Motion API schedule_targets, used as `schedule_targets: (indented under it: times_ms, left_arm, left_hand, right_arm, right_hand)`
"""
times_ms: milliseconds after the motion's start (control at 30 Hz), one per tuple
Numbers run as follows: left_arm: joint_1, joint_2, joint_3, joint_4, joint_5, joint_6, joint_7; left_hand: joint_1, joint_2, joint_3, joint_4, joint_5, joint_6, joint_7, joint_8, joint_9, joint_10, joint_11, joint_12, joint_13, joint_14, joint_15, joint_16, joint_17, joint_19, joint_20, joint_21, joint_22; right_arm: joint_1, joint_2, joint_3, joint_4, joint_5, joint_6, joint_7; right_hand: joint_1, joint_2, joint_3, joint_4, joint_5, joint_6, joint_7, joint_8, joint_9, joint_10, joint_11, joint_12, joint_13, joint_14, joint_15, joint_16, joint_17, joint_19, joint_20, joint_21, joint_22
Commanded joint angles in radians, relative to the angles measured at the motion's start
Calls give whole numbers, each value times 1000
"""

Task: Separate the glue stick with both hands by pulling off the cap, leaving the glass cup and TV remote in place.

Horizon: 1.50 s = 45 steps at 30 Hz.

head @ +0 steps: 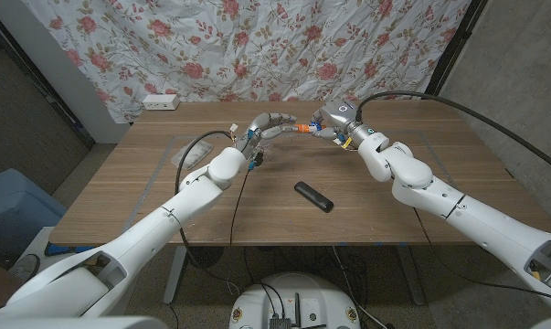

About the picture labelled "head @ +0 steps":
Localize black TV remote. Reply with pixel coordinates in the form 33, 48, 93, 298
293, 180, 335, 214

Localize black backdrop frame pole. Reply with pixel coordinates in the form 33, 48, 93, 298
421, 0, 489, 101

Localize blue plastic bin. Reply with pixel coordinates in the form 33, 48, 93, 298
0, 167, 69, 255

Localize white table leg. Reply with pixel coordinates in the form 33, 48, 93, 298
163, 245, 189, 305

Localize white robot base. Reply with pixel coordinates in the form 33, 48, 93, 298
228, 272, 361, 329

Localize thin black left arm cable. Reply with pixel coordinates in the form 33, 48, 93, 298
228, 168, 251, 249

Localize white power strip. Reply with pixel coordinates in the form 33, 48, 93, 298
142, 93, 181, 111

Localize white floor cable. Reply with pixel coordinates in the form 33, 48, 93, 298
332, 246, 388, 329

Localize grey table leg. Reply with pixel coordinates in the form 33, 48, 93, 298
396, 244, 427, 306

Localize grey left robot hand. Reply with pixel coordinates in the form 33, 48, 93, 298
235, 111, 299, 159

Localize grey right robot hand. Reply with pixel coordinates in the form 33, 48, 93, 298
310, 100, 372, 150

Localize black door frame strip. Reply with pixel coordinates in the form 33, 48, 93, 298
0, 8, 96, 148

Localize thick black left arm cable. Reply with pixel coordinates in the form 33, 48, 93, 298
174, 130, 242, 293

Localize white robot torso edge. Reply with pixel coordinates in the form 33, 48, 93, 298
0, 314, 169, 329

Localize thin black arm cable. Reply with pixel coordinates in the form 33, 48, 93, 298
228, 168, 251, 249
411, 207, 551, 305

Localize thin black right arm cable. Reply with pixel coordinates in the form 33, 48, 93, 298
411, 207, 551, 305

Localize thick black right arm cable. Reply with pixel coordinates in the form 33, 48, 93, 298
355, 90, 551, 177

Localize floral print curtain backdrop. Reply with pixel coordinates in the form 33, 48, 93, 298
21, 0, 472, 123

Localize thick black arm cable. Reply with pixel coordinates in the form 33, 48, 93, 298
355, 90, 551, 177
174, 130, 242, 293

